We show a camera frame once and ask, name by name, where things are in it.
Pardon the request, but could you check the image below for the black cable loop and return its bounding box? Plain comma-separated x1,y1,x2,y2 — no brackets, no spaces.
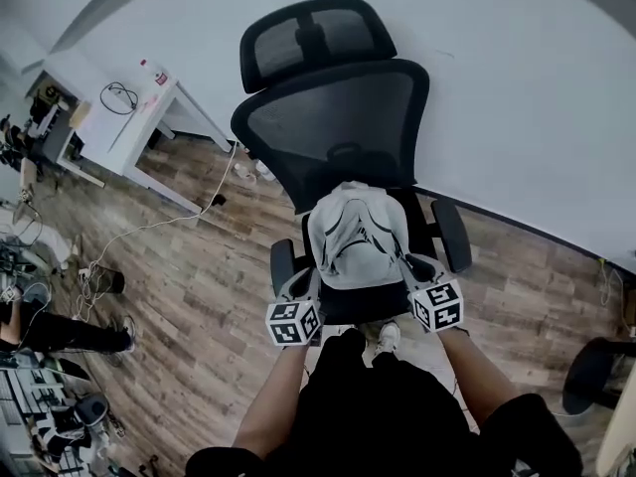
99,80,140,116

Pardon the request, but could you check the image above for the black mesh office chair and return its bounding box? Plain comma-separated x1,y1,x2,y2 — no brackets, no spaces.
231,0,473,327

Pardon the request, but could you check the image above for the black wire wastebasket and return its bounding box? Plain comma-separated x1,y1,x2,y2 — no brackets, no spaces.
93,262,126,295

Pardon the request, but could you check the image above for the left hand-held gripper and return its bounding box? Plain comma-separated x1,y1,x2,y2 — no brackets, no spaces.
265,265,324,350

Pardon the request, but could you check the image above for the dark blue round stool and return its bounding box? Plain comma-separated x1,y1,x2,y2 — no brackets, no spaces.
562,336,636,417

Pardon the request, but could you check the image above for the person's black clothing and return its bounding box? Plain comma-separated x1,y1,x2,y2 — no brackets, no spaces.
185,327,585,477

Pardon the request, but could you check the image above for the light grey backpack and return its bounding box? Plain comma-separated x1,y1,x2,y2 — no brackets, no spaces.
306,180,411,290

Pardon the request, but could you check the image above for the white floor cable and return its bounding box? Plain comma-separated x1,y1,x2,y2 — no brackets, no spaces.
74,139,240,320

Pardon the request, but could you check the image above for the grey round stool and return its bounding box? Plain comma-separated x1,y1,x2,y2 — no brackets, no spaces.
73,394,109,427

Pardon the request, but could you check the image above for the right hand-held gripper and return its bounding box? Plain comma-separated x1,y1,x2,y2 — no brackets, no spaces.
397,252,466,335

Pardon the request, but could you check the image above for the dark-topped table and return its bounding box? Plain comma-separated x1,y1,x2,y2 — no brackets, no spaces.
19,79,84,171

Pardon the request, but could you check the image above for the white table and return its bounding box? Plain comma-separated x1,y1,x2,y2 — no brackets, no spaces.
56,50,236,217

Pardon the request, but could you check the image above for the yellow cable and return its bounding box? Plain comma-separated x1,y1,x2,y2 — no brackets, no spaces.
597,257,636,338

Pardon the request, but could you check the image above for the white bottle with red cap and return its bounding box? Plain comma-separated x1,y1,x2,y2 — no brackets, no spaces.
139,57,169,87

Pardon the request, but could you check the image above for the person's right forearm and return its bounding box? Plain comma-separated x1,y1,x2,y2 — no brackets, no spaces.
438,327,519,437

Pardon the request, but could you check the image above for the person's white shoe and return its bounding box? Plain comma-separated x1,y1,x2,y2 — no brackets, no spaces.
373,321,401,358

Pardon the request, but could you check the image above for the person's left forearm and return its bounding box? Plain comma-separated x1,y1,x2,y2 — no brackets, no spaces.
232,339,308,460

